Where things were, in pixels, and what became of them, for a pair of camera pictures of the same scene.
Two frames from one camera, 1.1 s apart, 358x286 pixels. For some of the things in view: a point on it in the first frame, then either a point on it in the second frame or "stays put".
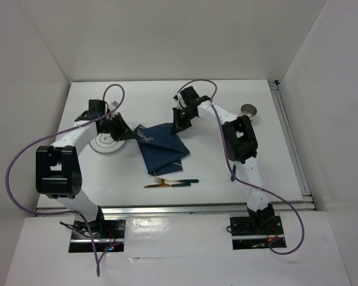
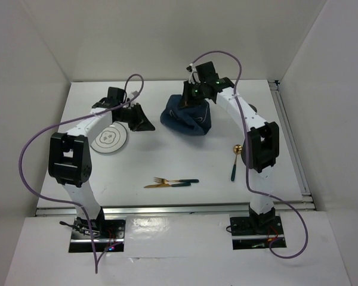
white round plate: [105, 143] stays put
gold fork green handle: [157, 179] stays put
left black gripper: [123, 132] to [140, 123]
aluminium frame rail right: [306, 196] stays put
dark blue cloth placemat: [162, 151] to [193, 120]
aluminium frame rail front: [279, 209] stays put
